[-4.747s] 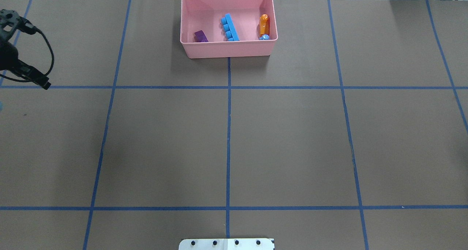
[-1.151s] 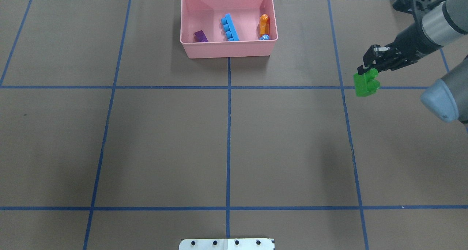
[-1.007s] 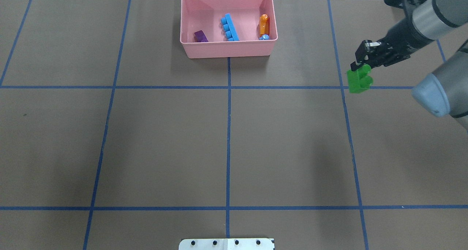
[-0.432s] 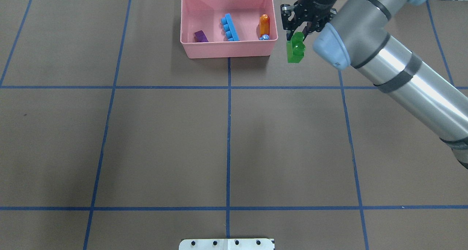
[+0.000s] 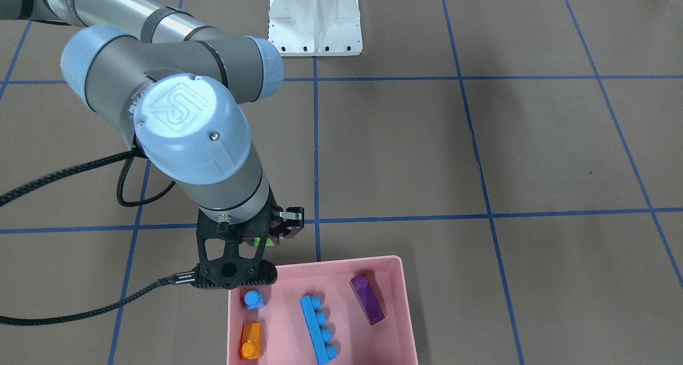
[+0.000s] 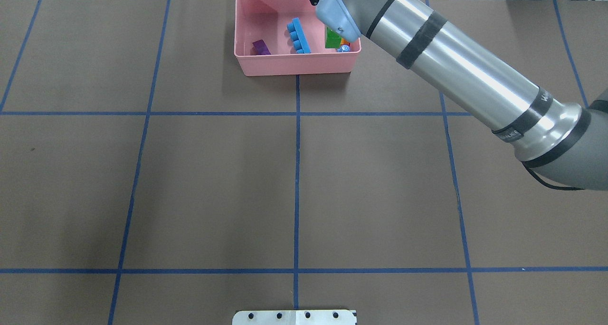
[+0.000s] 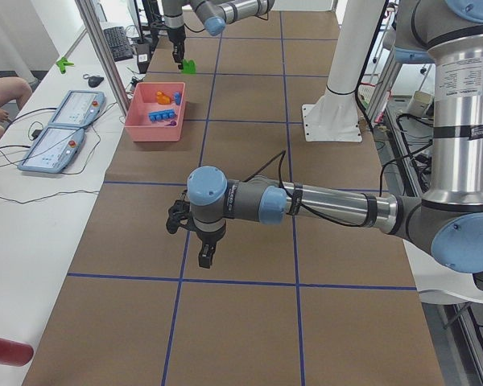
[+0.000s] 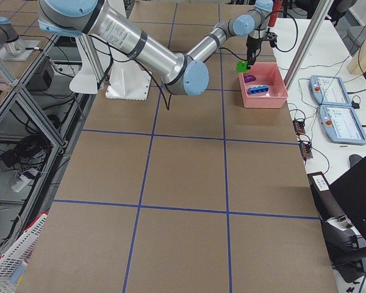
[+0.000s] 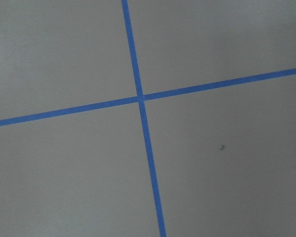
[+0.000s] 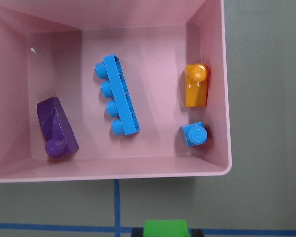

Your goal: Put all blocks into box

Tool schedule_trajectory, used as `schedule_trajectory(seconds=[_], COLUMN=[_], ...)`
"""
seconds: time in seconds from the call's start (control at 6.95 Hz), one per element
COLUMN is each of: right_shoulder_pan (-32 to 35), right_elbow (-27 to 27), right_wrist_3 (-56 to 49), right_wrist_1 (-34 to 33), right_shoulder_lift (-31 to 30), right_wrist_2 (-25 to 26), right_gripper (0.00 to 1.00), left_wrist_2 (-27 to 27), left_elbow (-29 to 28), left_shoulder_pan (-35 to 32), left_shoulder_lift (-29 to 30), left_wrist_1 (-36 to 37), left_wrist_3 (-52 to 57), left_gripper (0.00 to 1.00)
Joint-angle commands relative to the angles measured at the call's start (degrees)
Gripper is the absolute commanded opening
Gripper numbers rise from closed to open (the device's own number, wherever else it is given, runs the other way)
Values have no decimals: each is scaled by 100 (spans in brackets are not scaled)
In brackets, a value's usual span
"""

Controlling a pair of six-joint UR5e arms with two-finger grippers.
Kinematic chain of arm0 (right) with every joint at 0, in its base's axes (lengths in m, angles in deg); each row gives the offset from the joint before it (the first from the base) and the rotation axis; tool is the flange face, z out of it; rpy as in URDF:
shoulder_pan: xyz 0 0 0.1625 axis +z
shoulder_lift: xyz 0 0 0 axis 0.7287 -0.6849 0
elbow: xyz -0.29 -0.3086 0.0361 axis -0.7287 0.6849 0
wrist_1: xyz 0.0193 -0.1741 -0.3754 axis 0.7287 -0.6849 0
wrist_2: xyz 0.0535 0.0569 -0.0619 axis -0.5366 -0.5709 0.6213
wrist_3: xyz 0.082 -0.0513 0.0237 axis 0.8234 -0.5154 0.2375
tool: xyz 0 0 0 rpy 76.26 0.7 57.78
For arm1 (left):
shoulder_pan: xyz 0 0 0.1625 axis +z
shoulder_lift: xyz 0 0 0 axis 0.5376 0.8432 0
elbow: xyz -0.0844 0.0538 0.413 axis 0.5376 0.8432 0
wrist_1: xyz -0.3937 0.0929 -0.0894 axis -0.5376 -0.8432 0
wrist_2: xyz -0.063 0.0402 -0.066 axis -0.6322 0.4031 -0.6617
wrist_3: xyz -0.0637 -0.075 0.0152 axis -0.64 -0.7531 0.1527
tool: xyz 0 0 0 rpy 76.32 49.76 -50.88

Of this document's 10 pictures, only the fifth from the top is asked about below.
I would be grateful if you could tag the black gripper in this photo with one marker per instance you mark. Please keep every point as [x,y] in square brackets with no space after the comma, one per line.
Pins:
[281,225]

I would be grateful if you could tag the small blue block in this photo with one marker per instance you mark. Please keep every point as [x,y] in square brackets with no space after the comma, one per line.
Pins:
[254,299]

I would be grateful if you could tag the purple block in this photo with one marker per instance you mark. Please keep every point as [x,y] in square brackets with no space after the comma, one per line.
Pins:
[367,299]

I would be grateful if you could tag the long blue block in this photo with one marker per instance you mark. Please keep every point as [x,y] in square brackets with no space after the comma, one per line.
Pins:
[320,336]

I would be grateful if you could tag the orange block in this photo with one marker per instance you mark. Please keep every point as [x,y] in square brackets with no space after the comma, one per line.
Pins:
[251,341]

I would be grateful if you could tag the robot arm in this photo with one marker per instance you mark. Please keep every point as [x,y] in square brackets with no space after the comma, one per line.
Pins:
[173,86]

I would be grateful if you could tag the pink plastic box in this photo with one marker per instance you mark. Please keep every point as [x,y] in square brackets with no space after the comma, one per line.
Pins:
[285,337]

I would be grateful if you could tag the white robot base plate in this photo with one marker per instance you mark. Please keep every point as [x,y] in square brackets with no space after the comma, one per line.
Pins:
[315,28]

